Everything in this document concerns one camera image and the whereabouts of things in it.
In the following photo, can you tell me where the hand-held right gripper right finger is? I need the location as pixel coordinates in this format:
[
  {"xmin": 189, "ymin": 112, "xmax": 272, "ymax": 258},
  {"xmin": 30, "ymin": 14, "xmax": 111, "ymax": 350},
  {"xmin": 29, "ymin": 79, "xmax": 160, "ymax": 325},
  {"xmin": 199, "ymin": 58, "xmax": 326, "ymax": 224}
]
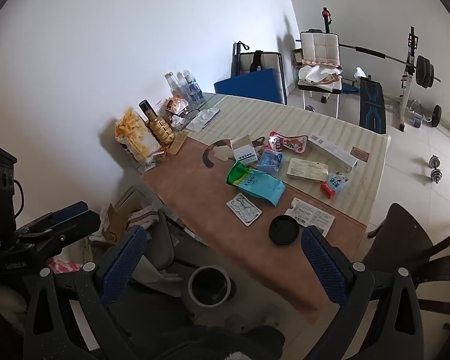
[{"xmin": 301, "ymin": 226, "xmax": 424, "ymax": 360}]

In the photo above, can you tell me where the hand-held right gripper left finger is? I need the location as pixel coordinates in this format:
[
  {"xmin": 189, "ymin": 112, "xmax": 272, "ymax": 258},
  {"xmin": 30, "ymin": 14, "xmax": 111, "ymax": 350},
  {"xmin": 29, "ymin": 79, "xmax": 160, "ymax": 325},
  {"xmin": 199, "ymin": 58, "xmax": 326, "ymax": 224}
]
[{"xmin": 22, "ymin": 226, "xmax": 148, "ymax": 360}]

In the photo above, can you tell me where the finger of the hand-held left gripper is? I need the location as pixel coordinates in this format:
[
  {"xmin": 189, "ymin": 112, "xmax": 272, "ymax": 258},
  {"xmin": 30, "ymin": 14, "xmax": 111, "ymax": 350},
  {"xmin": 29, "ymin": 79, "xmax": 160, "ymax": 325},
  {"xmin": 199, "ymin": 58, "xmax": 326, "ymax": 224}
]
[
  {"xmin": 17, "ymin": 201, "xmax": 91, "ymax": 233},
  {"xmin": 19, "ymin": 212, "xmax": 102, "ymax": 248}
]

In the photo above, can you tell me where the black white-rimmed bin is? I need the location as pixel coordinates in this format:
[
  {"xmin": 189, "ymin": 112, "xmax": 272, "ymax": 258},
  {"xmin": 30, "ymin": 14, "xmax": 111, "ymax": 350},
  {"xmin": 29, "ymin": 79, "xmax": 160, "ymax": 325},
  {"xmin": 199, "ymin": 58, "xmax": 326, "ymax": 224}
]
[{"xmin": 187, "ymin": 265, "xmax": 236, "ymax": 308}]

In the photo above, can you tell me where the silver blister pack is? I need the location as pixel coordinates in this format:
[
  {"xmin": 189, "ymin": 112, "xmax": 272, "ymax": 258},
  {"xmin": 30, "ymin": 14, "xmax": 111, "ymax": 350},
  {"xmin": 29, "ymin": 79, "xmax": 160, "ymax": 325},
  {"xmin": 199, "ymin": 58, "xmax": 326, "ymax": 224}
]
[{"xmin": 227, "ymin": 192, "xmax": 262, "ymax": 227}]

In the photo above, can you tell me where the green blue plastic bag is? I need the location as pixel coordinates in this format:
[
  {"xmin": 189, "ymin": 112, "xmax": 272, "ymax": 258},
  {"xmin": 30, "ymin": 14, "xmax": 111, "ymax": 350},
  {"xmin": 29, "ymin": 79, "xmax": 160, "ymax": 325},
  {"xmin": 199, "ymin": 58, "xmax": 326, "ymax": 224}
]
[{"xmin": 227, "ymin": 160, "xmax": 286, "ymax": 207}]

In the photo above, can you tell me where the light blue plastic packet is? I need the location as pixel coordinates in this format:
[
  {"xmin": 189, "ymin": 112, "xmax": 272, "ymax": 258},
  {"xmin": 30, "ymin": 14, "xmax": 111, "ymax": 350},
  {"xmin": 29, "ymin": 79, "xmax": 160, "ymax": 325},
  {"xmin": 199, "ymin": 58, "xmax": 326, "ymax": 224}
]
[{"xmin": 256, "ymin": 149, "xmax": 284, "ymax": 174}]

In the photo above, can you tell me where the small white box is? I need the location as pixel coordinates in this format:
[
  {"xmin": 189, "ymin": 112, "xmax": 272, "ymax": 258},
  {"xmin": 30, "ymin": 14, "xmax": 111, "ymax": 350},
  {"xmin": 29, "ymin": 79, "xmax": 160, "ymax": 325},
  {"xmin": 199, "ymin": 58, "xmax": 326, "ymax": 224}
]
[{"xmin": 230, "ymin": 134, "xmax": 259, "ymax": 165}]

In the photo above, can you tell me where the bin with cardboard trash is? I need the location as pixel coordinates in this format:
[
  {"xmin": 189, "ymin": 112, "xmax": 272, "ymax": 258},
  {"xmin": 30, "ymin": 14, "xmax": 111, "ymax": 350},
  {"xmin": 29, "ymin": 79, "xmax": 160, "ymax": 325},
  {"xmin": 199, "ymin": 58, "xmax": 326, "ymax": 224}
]
[{"xmin": 127, "ymin": 210, "xmax": 196, "ymax": 297}]

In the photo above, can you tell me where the brown cardboard box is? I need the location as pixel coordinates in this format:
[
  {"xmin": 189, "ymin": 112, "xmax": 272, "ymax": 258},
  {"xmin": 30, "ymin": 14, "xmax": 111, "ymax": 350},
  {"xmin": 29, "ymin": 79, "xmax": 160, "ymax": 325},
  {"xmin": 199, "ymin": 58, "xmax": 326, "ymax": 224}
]
[{"xmin": 99, "ymin": 187, "xmax": 151, "ymax": 246}]

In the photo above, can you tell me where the pink patterned cloth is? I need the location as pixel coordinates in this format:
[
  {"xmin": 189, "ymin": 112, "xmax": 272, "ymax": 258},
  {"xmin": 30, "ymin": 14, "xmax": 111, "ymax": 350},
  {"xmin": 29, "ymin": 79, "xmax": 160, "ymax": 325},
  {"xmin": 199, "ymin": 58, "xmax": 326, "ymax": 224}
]
[{"xmin": 47, "ymin": 257, "xmax": 85, "ymax": 274}]

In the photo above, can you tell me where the white paper label sheet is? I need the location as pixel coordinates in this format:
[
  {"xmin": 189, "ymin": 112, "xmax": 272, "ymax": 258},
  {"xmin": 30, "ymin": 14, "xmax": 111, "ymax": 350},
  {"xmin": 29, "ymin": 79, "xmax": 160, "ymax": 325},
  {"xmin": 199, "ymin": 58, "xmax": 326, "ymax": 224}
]
[{"xmin": 284, "ymin": 197, "xmax": 335, "ymax": 238}]

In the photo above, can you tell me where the black round lid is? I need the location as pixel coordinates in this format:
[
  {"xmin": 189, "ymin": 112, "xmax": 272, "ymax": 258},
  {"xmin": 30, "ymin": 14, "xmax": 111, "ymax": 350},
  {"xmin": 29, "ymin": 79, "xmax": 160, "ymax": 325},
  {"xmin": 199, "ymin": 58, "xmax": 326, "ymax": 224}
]
[{"xmin": 268, "ymin": 215, "xmax": 302, "ymax": 246}]

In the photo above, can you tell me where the red white tissue packet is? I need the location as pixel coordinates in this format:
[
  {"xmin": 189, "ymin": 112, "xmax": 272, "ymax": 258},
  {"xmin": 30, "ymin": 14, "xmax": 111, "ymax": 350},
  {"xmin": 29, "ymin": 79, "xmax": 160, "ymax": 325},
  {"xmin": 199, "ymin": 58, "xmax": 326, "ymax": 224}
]
[{"xmin": 319, "ymin": 170, "xmax": 350, "ymax": 199}]

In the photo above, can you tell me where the brown wooden chair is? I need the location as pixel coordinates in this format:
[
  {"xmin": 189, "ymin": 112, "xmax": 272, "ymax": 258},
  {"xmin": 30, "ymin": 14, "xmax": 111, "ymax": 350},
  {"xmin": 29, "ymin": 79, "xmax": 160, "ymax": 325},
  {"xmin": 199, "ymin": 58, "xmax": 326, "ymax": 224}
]
[{"xmin": 362, "ymin": 202, "xmax": 450, "ymax": 346}]

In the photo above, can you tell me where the yellow chips bag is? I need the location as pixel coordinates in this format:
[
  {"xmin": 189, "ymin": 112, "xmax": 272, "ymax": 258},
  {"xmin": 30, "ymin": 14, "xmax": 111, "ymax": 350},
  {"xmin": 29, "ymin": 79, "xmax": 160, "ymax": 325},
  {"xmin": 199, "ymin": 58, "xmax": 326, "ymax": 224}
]
[{"xmin": 115, "ymin": 107, "xmax": 162, "ymax": 162}]

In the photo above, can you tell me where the cream flat box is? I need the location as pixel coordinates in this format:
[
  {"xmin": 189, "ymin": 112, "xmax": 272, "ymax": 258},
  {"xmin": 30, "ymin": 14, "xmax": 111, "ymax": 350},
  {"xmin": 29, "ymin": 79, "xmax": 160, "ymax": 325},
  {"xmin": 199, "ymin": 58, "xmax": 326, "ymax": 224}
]
[{"xmin": 286, "ymin": 157, "xmax": 329, "ymax": 182}]

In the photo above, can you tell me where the long white box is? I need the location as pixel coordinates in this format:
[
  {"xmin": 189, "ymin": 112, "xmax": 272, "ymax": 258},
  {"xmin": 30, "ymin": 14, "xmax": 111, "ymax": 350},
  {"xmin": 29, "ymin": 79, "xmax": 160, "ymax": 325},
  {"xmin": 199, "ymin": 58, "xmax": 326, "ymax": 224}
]
[{"xmin": 308, "ymin": 133, "xmax": 359, "ymax": 173}]

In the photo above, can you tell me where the small brown card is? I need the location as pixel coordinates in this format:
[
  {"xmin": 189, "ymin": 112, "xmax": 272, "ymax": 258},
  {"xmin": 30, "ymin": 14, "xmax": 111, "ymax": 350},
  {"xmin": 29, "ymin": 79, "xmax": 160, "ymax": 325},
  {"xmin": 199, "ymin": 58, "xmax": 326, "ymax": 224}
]
[{"xmin": 350, "ymin": 145, "xmax": 371, "ymax": 163}]

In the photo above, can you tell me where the gold wrapped chocolates pack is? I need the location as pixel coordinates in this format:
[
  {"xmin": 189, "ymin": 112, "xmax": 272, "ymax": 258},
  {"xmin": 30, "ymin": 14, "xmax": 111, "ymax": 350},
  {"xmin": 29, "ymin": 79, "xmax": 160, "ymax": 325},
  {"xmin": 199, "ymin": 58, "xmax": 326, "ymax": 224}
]
[{"xmin": 139, "ymin": 99, "xmax": 176, "ymax": 146}]

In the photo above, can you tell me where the brown flat box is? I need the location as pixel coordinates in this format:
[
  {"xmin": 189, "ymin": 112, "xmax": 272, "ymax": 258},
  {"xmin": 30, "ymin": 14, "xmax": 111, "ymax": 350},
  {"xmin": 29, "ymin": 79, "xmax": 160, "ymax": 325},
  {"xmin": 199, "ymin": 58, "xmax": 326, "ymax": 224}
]
[{"xmin": 167, "ymin": 131, "xmax": 189, "ymax": 156}]

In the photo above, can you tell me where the red white snack packet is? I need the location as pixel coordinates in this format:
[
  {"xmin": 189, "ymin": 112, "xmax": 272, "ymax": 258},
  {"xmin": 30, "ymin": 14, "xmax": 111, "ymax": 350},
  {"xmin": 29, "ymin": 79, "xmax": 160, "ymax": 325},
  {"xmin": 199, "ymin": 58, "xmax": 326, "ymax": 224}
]
[{"xmin": 267, "ymin": 131, "xmax": 309, "ymax": 154}]

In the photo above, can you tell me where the orange white snack bag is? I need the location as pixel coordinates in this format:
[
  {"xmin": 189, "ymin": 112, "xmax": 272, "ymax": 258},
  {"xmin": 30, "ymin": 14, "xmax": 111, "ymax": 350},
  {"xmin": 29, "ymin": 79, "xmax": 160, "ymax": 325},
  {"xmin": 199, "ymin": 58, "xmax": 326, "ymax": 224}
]
[{"xmin": 165, "ymin": 97, "xmax": 190, "ymax": 115}]

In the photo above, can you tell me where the clear bag with black pen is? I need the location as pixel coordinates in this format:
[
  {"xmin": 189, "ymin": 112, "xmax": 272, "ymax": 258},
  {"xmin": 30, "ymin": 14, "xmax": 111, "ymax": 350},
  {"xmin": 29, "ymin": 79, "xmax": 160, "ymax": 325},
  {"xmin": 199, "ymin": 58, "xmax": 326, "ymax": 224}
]
[{"xmin": 185, "ymin": 107, "xmax": 221, "ymax": 133}]

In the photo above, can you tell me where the clear glass bottle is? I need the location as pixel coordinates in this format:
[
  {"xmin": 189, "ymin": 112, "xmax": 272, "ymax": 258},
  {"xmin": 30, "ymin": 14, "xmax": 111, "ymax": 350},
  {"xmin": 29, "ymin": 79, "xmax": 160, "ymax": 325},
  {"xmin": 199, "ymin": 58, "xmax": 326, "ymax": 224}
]
[{"xmin": 164, "ymin": 71, "xmax": 178, "ymax": 100}]

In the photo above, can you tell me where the plastic water bottle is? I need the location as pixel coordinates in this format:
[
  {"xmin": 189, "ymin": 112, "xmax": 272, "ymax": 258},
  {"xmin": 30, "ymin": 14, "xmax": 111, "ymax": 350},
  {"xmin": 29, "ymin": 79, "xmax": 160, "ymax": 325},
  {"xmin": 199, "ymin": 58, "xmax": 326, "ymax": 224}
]
[
  {"xmin": 184, "ymin": 69, "xmax": 206, "ymax": 105},
  {"xmin": 176, "ymin": 72, "xmax": 191, "ymax": 102}
]

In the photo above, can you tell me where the black weight bench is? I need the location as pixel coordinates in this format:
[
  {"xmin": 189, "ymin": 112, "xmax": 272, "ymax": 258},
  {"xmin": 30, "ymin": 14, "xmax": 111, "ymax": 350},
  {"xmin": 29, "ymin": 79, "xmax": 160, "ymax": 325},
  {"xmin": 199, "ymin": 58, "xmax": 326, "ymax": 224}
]
[{"xmin": 358, "ymin": 76, "xmax": 387, "ymax": 136}]

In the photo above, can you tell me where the long dumbbell bar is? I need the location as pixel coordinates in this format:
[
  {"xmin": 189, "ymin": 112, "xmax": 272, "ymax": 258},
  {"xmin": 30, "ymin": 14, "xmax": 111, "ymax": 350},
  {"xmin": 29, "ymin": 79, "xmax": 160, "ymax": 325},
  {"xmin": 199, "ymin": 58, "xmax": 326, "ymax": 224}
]
[{"xmin": 409, "ymin": 99, "xmax": 450, "ymax": 139}]

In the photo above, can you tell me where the cream cloth pile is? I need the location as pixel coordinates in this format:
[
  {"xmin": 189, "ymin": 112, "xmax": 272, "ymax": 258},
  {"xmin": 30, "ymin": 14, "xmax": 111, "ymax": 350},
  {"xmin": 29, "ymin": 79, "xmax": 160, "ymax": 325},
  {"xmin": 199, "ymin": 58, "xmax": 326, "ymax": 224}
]
[{"xmin": 298, "ymin": 60, "xmax": 346, "ymax": 85}]

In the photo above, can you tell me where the blue board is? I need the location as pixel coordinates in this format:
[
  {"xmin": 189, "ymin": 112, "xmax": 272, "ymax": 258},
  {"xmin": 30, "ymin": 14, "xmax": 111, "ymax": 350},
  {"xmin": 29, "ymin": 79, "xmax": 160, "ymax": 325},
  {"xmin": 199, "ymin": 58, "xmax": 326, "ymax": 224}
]
[{"xmin": 214, "ymin": 68, "xmax": 287, "ymax": 106}]

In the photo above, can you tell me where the white barbell rack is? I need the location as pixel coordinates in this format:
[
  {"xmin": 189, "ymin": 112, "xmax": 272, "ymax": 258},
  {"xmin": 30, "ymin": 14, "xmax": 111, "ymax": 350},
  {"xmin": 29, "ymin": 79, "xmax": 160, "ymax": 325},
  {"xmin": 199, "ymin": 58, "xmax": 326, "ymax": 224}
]
[{"xmin": 397, "ymin": 26, "xmax": 422, "ymax": 132}]

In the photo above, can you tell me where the white padded chair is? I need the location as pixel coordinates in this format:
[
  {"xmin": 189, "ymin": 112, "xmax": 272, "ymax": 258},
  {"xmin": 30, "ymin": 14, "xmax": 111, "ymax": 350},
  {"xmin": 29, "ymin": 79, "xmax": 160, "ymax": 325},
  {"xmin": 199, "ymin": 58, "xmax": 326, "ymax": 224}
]
[{"xmin": 294, "ymin": 29, "xmax": 346, "ymax": 119}]

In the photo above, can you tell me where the barbell with black plates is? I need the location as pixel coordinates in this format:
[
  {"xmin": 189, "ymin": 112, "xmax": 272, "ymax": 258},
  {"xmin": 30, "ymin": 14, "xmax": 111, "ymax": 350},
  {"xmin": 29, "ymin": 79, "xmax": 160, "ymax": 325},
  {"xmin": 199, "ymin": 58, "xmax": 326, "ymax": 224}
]
[{"xmin": 337, "ymin": 41, "xmax": 443, "ymax": 91}]

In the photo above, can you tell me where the black frame folding chair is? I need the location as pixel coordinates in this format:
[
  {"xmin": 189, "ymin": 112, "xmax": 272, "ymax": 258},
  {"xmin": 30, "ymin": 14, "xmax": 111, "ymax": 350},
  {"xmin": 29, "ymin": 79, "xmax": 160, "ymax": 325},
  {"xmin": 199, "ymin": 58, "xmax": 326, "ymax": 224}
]
[{"xmin": 231, "ymin": 41, "xmax": 286, "ymax": 83}]

